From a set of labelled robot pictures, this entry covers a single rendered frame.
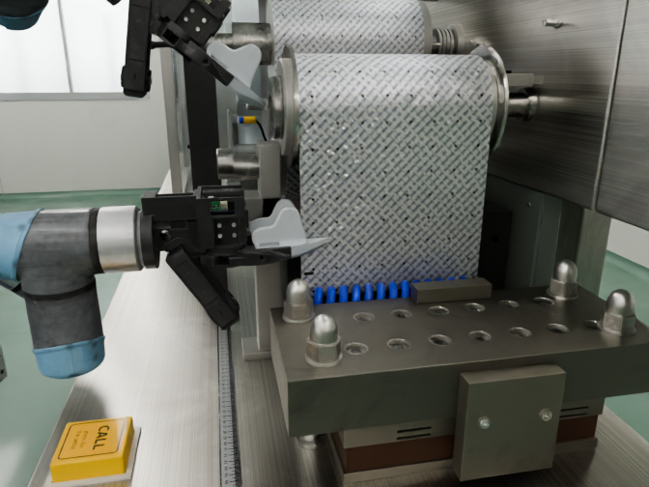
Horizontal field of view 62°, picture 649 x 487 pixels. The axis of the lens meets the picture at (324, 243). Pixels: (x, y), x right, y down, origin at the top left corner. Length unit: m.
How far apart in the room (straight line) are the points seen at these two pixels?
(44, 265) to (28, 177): 5.95
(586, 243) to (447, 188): 0.36
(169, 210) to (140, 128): 5.64
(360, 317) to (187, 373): 0.28
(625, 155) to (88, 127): 5.97
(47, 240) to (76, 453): 0.22
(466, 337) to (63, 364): 0.44
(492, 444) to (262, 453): 0.24
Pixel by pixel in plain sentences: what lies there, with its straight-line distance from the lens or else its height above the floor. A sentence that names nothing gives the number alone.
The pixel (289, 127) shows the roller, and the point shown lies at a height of 1.23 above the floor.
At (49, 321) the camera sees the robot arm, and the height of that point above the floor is 1.03.
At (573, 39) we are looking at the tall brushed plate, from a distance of 0.73.
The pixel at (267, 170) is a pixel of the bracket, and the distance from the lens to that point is 0.70.
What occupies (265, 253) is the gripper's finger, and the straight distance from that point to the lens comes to 0.61.
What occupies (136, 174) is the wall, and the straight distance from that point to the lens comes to 6.33.
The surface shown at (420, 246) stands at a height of 1.08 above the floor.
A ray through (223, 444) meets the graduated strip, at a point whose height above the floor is 0.90.
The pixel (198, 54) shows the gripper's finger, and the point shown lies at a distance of 0.65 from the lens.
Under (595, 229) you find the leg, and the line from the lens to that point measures 0.99.
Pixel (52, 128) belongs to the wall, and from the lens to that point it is 6.43.
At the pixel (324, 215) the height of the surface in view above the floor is 1.13.
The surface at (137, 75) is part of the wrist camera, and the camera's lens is 0.68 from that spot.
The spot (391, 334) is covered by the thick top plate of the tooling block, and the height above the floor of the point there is 1.03.
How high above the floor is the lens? 1.29
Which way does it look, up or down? 18 degrees down
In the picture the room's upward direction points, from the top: straight up
